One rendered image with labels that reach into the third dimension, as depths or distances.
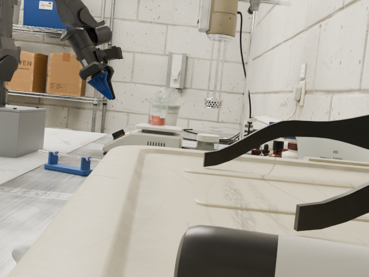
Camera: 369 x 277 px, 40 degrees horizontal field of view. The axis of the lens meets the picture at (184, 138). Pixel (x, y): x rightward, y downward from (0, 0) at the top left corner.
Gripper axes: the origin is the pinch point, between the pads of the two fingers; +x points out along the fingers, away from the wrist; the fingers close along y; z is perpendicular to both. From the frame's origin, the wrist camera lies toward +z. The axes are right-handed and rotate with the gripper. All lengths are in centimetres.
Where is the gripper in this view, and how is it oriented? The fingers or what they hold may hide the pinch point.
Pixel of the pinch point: (106, 88)
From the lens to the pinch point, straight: 142.9
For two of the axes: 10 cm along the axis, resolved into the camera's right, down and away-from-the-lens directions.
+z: 8.7, -4.8, -0.8
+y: 0.5, -0.8, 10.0
